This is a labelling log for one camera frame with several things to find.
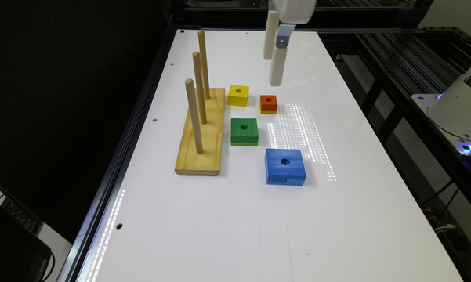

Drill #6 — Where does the near wooden peg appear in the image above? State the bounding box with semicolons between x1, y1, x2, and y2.
185;78;203;154

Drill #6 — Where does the black aluminium frame rack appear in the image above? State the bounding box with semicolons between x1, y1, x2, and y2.
321;31;471;207

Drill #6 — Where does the wooden peg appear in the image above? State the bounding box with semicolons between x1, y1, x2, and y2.
185;78;203;154
192;51;207;124
197;30;210;100

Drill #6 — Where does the blue wooden block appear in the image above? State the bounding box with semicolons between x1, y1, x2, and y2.
265;149;306;186

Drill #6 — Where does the green wooden block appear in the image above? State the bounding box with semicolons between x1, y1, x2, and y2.
230;118;259;146

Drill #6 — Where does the wooden peg base board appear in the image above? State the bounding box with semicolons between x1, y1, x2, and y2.
175;88;225;176

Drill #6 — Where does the orange wooden block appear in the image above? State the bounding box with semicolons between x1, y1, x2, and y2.
259;95;278;114

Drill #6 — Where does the black monitor corner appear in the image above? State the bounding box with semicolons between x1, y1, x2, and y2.
0;207;50;282

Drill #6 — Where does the yellow wooden block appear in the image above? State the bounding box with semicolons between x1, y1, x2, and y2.
227;85;249;107

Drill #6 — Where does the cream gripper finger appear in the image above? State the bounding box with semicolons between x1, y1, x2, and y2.
269;23;297;88
263;10;278;60

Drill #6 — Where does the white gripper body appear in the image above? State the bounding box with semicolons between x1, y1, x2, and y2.
269;0;317;24

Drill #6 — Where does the middle wooden peg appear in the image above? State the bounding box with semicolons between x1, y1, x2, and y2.
192;51;207;124

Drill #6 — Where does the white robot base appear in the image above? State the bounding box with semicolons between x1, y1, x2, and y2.
411;67;471;157

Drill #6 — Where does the far wooden peg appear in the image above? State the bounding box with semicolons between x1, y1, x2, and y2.
197;30;210;100

